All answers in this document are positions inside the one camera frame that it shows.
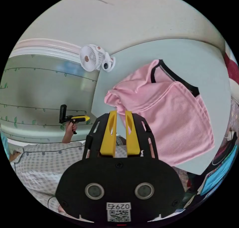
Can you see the red blanket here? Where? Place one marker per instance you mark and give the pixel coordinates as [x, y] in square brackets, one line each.
[231, 66]

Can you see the pink shirt with black collar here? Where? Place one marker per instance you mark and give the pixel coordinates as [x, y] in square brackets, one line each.
[168, 119]

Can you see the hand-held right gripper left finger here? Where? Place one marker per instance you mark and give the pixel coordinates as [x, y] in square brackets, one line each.
[109, 138]

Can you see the person's body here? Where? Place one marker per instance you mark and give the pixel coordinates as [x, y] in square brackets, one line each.
[43, 166]

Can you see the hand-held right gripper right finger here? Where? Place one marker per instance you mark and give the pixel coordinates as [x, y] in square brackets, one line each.
[132, 138]

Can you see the person's left forearm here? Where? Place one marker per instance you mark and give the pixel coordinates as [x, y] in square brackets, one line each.
[66, 138]

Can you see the white clip fan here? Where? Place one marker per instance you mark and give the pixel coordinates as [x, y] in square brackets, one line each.
[92, 58]

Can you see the person's left hand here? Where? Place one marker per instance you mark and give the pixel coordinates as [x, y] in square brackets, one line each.
[71, 129]

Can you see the pile of clothes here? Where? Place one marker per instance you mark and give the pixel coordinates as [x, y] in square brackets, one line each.
[220, 160]

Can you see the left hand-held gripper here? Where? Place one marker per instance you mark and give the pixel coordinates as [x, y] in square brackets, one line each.
[65, 120]

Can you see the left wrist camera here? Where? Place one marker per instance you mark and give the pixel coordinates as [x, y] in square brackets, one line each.
[63, 111]

